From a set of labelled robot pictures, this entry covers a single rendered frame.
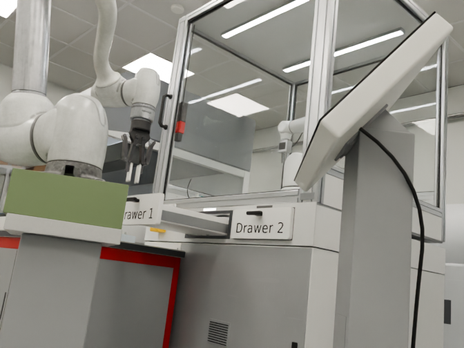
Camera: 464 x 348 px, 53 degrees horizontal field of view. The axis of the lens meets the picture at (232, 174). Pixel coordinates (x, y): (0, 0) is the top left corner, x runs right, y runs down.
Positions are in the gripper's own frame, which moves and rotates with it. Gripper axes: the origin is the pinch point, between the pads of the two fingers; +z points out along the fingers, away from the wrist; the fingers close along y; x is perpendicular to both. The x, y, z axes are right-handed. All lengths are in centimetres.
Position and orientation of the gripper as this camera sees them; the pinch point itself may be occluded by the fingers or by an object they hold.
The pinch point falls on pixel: (133, 173)
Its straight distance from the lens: 177.3
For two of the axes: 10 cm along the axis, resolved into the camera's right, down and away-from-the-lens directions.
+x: -5.4, 1.2, 8.4
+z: -1.1, 9.7, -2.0
